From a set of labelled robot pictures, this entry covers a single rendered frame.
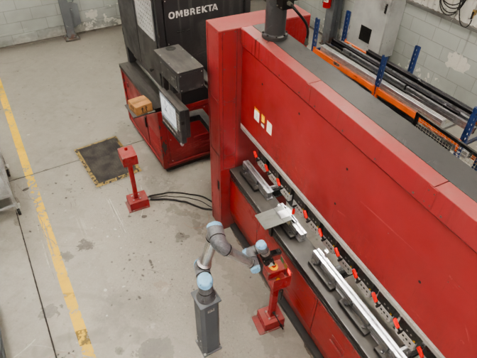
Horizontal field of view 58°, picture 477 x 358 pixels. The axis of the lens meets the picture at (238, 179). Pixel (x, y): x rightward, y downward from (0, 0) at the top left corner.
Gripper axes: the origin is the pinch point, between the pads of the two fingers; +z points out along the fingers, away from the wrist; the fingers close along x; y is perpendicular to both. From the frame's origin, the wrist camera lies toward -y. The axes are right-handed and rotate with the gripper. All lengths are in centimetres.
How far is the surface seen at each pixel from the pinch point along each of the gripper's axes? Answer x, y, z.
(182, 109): -128, 5, -85
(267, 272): 2.6, 8.5, 1.7
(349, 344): 79, -18, 13
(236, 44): -117, -58, -123
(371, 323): 79, -38, -2
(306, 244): -4.1, -31.6, 5.8
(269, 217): -33.6, -15.7, -13.6
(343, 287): 48, -36, -3
